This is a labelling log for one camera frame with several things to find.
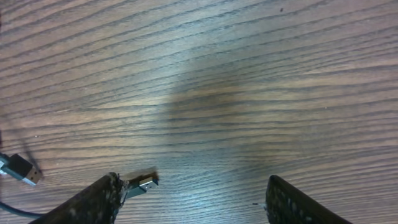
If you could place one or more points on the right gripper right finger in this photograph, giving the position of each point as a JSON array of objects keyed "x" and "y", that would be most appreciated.
[{"x": 286, "y": 204}]

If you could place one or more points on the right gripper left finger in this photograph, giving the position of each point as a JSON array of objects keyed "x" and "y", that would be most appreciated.
[{"x": 98, "y": 203}]

